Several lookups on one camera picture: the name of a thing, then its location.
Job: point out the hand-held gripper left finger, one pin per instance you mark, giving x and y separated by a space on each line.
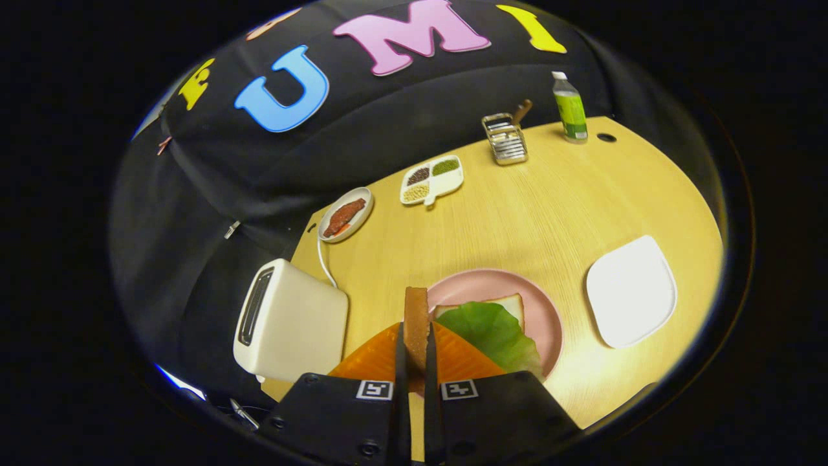
401 401

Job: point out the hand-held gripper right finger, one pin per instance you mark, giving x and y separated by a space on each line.
433 401

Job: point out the toasted bread slice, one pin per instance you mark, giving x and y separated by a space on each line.
416 323

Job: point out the green lettuce leaf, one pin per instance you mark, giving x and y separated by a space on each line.
491 333

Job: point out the white bread slice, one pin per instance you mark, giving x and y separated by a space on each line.
511 304

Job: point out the white toaster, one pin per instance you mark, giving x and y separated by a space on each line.
297 323

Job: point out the pink round plate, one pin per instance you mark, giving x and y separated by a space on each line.
491 285

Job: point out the orange carrot slice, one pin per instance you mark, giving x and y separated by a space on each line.
341 229

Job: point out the brown meat slice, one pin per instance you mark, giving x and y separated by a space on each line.
343 217

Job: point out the yellow soybeans pile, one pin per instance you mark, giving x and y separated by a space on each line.
416 192

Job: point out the beige round plate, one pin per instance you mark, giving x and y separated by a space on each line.
363 195

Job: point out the white divided dish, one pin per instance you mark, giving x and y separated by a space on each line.
446 183

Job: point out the bright screen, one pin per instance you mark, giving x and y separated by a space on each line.
178 383

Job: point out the white square plate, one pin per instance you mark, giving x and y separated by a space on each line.
631 291

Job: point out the dark beans pile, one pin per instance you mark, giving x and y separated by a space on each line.
418 175

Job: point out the green beans pile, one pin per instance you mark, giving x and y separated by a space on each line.
445 167

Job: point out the white cloth clip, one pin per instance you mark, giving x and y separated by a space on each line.
231 230

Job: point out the black backdrop cloth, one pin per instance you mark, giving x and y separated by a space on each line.
388 129

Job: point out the green label plastic bottle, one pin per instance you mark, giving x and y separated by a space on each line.
571 113

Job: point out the pink cloth clip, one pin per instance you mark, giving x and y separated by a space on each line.
164 144

